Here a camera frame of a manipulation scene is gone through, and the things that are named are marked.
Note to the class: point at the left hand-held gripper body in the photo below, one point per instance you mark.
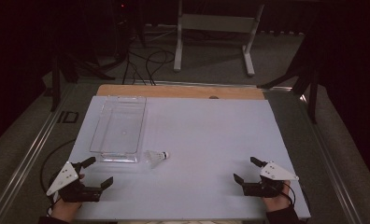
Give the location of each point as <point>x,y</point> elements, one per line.
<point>77,192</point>

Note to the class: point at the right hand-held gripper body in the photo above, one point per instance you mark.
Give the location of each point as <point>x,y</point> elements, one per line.
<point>262,189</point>

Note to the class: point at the clear plastic container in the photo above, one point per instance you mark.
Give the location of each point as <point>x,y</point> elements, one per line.
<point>119,127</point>

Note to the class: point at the white shuttlecock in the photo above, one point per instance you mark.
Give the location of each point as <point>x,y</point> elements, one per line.
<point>155,156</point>

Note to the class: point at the person's right hand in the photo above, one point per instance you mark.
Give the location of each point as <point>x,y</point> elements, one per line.
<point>278,201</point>

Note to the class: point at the person's left hand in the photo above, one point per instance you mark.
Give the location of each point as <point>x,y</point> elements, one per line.
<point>64,211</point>

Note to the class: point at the white table board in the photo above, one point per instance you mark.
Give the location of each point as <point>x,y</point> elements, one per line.
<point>205,140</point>

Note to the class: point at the black tripod stand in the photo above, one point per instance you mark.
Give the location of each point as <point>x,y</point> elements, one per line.
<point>61,71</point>
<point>307,81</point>

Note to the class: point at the wooden table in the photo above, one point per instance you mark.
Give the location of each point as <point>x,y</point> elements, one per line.
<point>180,92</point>

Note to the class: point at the white metal stand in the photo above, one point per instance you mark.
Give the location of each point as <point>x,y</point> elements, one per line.
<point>217,23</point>

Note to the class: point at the metal floor rail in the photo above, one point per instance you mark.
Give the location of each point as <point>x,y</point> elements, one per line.
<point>332,161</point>
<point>24,161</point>

